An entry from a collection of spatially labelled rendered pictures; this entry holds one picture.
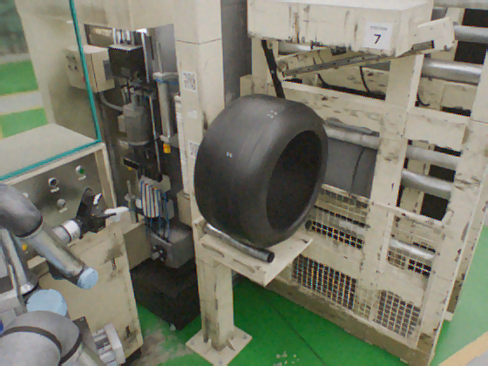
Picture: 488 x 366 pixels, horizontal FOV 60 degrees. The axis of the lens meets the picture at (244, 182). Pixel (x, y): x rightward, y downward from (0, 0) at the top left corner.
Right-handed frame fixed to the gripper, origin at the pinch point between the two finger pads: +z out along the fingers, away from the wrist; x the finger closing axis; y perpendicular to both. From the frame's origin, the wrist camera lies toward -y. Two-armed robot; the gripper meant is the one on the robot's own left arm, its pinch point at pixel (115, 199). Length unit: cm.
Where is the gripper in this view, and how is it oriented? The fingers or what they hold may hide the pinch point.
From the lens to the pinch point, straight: 182.0
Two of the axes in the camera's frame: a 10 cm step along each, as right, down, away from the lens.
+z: 5.5, -4.2, 7.2
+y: -1.0, 8.3, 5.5
